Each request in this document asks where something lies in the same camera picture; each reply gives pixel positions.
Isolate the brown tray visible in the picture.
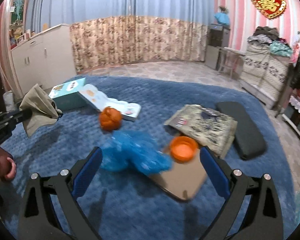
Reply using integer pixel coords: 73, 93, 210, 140
149, 150, 207, 201

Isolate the blue potted plant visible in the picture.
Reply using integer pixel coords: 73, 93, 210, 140
214, 5, 230, 27

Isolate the grey cloth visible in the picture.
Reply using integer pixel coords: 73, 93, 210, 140
19, 84, 63, 137

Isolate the white cabinet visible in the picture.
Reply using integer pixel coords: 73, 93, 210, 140
12, 23, 76, 96

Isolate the covered storage cabinet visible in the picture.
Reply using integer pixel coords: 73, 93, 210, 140
239, 44, 292, 112

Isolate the blue plastic bag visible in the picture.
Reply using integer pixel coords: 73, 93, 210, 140
101, 131, 173, 176

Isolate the green wall poster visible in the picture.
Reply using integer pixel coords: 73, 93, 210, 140
10, 0, 25, 25

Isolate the orange peel piece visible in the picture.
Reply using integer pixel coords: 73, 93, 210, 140
99, 107, 122, 131

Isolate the patterned snack bag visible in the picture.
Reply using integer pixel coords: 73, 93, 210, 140
164, 105, 237, 158

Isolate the low lace-covered shelf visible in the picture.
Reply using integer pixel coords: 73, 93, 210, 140
282, 95, 300, 139

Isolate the blue floral curtain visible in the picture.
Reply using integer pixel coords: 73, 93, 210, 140
26, 0, 215, 73

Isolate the teal cardboard box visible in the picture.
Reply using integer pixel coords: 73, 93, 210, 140
49, 77, 86, 112

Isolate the blue shaggy rug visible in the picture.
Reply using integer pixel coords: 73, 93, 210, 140
0, 76, 295, 239

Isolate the orange plastic lid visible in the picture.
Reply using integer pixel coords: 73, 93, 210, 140
170, 136, 199, 163

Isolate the person's hand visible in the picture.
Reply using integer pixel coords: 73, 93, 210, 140
0, 147, 17, 184

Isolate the black flat cushion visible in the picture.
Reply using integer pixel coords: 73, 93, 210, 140
216, 101, 267, 160

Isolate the red gold heart decoration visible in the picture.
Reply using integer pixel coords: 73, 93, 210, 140
251, 0, 287, 20

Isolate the white booklet package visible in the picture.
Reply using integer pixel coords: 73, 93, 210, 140
78, 84, 141, 121

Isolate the pile of clothes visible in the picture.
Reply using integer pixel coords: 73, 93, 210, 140
247, 26, 293, 57

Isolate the water dispenser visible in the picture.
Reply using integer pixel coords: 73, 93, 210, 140
205, 24, 230, 70

